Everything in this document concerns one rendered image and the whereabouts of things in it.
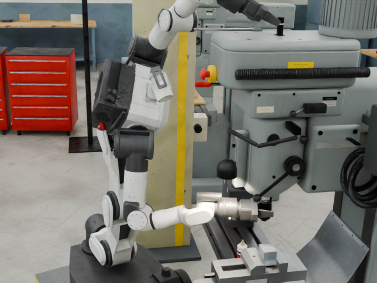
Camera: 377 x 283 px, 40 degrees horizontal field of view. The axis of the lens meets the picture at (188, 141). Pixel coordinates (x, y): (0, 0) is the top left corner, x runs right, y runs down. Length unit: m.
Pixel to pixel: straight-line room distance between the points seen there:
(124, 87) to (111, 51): 8.81
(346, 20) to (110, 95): 0.89
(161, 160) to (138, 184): 1.72
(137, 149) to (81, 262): 1.10
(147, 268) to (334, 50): 1.60
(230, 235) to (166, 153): 1.45
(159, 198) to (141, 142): 1.88
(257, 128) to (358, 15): 0.49
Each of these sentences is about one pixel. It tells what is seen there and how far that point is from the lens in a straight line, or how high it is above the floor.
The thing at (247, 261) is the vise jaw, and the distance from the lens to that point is 2.00.
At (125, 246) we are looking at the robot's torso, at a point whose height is 0.75.
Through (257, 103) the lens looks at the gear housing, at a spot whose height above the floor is 1.69.
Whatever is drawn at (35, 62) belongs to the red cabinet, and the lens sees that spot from 6.30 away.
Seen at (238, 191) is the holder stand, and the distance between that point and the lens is 2.33.
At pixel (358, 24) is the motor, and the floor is 1.94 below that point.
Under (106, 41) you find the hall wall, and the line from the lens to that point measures 10.80.
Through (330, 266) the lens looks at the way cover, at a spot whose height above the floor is 0.97.
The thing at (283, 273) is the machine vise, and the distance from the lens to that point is 2.03.
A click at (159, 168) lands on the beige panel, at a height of 0.69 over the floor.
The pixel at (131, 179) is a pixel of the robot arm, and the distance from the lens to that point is 1.98.
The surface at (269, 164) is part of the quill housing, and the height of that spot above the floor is 1.46.
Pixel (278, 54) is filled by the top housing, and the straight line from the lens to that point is 1.67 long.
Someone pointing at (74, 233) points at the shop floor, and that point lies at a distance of 4.32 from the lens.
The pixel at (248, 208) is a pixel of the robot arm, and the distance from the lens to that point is 1.95.
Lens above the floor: 2.14
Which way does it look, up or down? 20 degrees down
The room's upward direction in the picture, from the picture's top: 2 degrees clockwise
